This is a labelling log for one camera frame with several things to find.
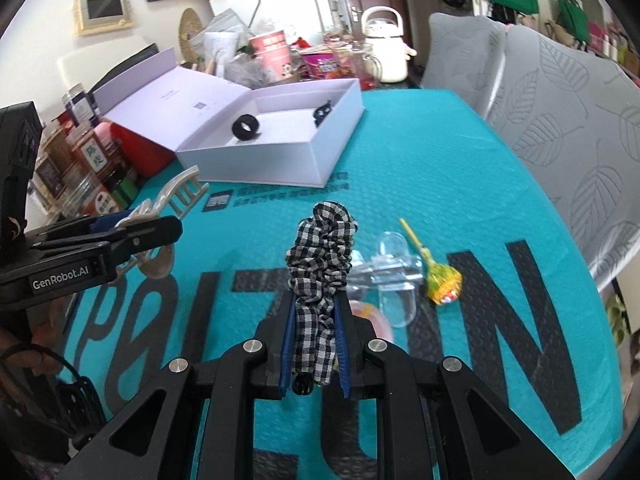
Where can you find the purple instant noodle bowl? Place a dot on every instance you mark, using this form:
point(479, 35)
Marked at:
point(325, 65)

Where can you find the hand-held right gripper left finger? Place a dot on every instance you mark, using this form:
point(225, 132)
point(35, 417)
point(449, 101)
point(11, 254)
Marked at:
point(287, 340)

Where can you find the white thermos jug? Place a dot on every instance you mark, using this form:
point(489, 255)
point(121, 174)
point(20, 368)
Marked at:
point(387, 50)

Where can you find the person's left hand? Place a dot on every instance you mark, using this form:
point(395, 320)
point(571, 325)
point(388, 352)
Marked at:
point(25, 357)

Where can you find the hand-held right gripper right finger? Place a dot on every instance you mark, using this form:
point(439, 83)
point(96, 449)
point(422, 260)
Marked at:
point(343, 355)

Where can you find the teal printed mat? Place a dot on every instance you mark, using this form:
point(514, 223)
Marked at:
point(450, 160)

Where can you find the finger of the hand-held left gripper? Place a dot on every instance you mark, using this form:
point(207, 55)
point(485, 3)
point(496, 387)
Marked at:
point(106, 223)
point(150, 235)

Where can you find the cream hair claw clip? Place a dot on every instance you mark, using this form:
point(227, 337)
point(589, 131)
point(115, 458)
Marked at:
point(185, 187)

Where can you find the yellow lollipop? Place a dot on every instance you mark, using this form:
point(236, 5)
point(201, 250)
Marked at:
point(442, 282)

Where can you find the black hair clip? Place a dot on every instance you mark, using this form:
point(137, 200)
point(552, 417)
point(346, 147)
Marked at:
point(322, 111)

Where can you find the red box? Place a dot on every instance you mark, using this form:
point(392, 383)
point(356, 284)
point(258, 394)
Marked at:
point(142, 152)

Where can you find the grey leaf pattern chair cushion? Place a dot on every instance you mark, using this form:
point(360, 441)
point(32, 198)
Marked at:
point(462, 60)
point(570, 150)

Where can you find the black hair band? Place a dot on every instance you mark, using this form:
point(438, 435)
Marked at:
point(245, 128)

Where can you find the glass mug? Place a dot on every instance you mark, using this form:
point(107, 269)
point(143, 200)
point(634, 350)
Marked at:
point(362, 67)

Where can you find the black white checkered scrunchie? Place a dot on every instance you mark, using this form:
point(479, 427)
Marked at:
point(320, 260)

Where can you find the white gift box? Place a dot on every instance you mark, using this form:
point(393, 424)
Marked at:
point(280, 160)

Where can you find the grey foil packet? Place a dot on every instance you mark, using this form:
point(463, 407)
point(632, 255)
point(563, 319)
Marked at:
point(225, 27)

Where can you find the clear plastic bag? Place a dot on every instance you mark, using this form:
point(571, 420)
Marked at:
point(247, 70)

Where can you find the small orange packet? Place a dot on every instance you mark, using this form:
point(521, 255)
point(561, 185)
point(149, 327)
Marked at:
point(372, 320)

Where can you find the group of spice jars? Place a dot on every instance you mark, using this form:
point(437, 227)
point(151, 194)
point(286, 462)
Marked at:
point(85, 160)

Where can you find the round woven straw mat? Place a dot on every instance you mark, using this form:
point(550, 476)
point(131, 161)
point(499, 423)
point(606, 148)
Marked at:
point(190, 30)

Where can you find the white refrigerator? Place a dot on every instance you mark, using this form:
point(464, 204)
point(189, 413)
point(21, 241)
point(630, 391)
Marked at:
point(295, 2)

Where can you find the pink paper cup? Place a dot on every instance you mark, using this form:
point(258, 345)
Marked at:
point(277, 67)
point(267, 42)

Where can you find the clear hair claw clip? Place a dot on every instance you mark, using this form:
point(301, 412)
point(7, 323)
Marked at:
point(392, 270)

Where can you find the wall intercom panel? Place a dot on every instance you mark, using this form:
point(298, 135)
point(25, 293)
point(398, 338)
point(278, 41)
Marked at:
point(102, 12)

